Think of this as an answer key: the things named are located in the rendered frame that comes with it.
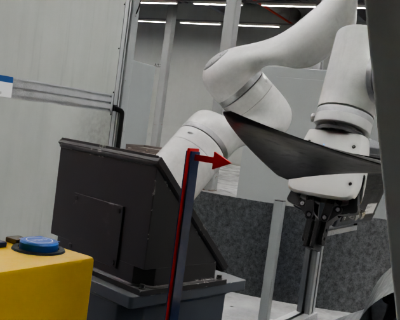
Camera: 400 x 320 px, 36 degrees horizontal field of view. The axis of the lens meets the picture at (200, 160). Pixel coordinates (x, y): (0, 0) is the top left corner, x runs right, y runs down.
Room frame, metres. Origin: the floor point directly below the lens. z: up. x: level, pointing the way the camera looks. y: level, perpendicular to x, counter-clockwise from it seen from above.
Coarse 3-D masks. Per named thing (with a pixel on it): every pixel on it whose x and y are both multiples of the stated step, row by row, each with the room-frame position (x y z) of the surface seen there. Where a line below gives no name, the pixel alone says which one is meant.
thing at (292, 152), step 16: (224, 112) 0.66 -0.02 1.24; (240, 128) 0.70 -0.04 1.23; (256, 128) 0.67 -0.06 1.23; (272, 128) 0.64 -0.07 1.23; (256, 144) 0.75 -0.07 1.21; (272, 144) 0.73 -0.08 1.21; (288, 144) 0.70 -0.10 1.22; (304, 144) 0.65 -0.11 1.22; (320, 144) 0.64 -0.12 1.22; (272, 160) 0.80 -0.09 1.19; (288, 160) 0.78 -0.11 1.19; (304, 160) 0.76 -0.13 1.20; (320, 160) 0.74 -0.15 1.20; (336, 160) 0.72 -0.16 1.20; (352, 160) 0.69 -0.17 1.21; (368, 160) 0.62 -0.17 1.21; (288, 176) 0.84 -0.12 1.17; (304, 176) 0.83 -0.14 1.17
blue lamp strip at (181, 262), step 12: (192, 156) 0.83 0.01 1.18; (192, 168) 0.83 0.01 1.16; (192, 180) 0.84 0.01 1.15; (192, 192) 0.84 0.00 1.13; (192, 204) 0.84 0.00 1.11; (180, 228) 0.83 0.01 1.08; (180, 240) 0.83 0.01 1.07; (180, 252) 0.83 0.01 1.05; (180, 264) 0.84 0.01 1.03; (180, 276) 0.84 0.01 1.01; (180, 288) 0.84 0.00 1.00
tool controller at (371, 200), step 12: (372, 144) 1.38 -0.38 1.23; (372, 156) 1.32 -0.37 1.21; (372, 180) 1.38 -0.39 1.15; (372, 192) 1.43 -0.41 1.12; (324, 204) 1.33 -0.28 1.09; (360, 204) 1.39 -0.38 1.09; (372, 204) 1.47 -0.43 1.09; (348, 216) 1.34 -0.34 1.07; (360, 216) 1.36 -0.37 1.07; (372, 216) 1.51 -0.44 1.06
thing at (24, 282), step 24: (0, 264) 0.56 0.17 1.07; (24, 264) 0.57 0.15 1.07; (48, 264) 0.59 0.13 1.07; (72, 264) 0.61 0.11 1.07; (0, 288) 0.54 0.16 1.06; (24, 288) 0.56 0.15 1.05; (48, 288) 0.59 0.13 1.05; (72, 288) 0.61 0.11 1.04; (0, 312) 0.54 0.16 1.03; (24, 312) 0.56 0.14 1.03; (48, 312) 0.59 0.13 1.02; (72, 312) 0.62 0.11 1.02
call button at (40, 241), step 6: (24, 240) 0.63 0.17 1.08; (30, 240) 0.63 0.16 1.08; (36, 240) 0.63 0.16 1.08; (42, 240) 0.64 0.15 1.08; (48, 240) 0.64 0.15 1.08; (54, 240) 0.64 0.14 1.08; (24, 246) 0.62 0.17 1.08; (30, 246) 0.62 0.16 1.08; (36, 246) 0.62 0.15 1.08; (42, 246) 0.62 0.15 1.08; (48, 246) 0.62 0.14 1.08; (54, 246) 0.63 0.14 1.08; (42, 252) 0.62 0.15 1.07; (48, 252) 0.62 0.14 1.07
